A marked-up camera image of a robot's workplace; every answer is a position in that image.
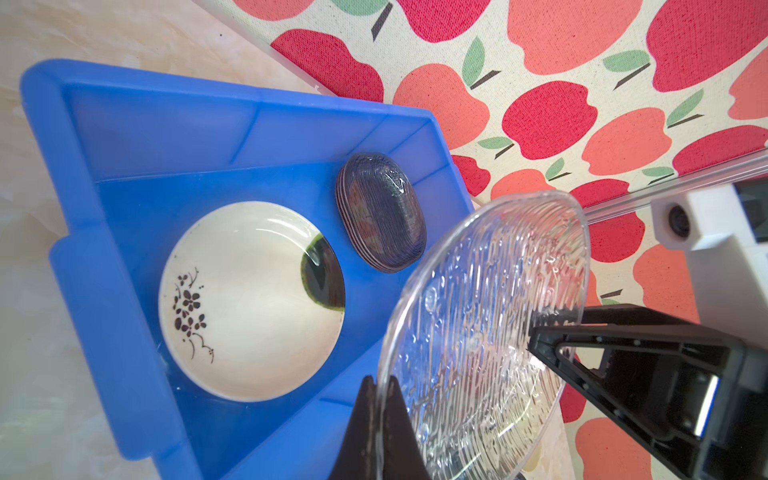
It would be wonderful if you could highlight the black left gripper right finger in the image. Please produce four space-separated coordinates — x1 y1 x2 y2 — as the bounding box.
381 376 431 480

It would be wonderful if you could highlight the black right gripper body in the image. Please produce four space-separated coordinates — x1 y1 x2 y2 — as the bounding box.
584 305 767 479

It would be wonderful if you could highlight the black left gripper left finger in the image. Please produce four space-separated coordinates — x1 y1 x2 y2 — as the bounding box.
328 376 378 480

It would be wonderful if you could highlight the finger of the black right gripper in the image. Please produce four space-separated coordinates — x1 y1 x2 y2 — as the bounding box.
529 323 744 444

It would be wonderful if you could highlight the clear glass plate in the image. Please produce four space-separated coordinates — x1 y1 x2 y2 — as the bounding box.
335 153 427 273
377 191 590 479

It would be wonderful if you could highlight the white floral round plate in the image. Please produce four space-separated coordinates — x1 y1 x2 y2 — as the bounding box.
158 201 346 402

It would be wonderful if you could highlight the blue plastic bin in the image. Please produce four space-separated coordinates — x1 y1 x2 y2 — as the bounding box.
20 60 473 479

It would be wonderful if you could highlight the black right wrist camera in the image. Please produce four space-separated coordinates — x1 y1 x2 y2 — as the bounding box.
651 176 767 347

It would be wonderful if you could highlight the aluminium right corner post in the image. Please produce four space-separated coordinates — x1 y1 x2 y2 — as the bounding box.
583 149 767 225

